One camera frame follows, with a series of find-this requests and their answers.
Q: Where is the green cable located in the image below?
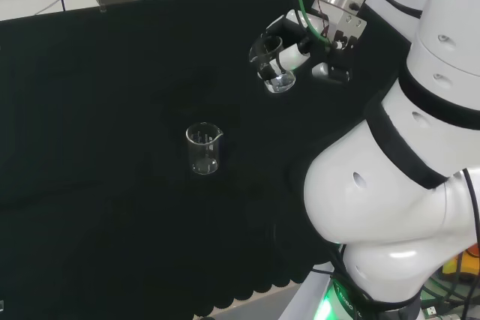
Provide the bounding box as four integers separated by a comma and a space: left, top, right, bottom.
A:
295, 0, 335, 49

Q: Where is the clear glass beaker with water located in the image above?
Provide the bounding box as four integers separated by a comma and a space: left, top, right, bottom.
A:
248, 34, 297, 95

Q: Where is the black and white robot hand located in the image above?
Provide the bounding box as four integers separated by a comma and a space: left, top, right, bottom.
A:
258, 10, 368, 85

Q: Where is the black bench cloth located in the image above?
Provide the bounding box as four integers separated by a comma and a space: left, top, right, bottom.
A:
0, 0, 413, 320

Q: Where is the yellow stop button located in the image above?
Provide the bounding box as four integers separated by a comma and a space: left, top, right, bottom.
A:
441, 243, 480, 284

